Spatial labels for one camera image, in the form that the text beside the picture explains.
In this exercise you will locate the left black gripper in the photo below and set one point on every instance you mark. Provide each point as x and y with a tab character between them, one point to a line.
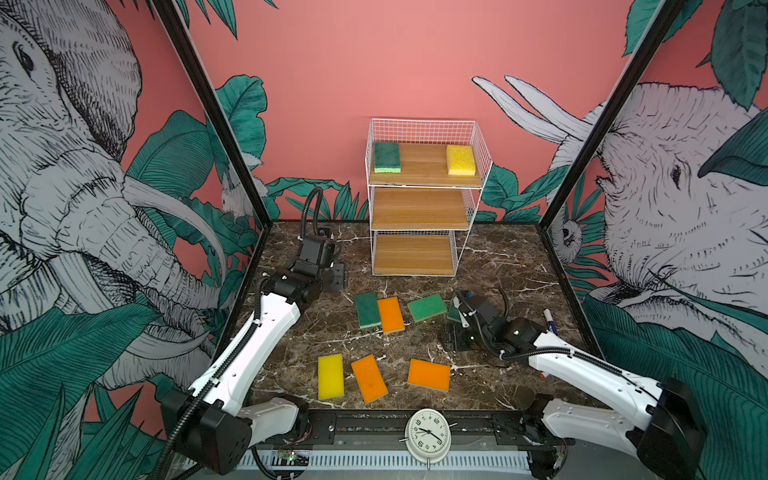
340	275

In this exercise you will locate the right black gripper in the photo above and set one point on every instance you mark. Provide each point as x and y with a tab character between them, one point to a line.
457	344

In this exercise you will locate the dark green sponge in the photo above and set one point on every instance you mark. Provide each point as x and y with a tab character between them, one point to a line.
367	309
453	313
387	158

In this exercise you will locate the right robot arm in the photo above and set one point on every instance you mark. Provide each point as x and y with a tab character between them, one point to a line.
657	422

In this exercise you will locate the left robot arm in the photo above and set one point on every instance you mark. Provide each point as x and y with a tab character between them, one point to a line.
210	423

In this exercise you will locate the light green yellow sponge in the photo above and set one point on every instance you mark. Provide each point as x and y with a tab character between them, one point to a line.
427	307

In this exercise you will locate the dark green sponge beside orange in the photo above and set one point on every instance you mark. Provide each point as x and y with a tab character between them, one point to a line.
367	309

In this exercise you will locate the yellow sponge on table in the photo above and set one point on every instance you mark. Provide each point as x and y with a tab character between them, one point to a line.
330	377

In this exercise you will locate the blue capped marker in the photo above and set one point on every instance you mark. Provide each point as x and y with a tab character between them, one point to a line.
550	322

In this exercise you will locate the orange sponge tilted front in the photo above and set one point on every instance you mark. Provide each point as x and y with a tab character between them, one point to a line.
369	379

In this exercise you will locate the white analog clock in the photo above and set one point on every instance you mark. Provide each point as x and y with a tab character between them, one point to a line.
428	436

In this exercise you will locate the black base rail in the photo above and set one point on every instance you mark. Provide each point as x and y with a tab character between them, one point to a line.
535	442

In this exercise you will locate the white slotted cable duct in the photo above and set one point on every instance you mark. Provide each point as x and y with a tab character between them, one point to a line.
513	462

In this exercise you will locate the white wire wooden shelf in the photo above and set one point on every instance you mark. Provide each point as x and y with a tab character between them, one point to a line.
420	219

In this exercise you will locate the black frame post left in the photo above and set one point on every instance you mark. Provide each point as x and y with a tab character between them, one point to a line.
169	15

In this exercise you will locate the black frame post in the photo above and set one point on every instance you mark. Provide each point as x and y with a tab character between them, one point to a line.
660	23
169	15

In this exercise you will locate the black frame post right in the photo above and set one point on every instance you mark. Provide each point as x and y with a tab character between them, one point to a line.
660	23

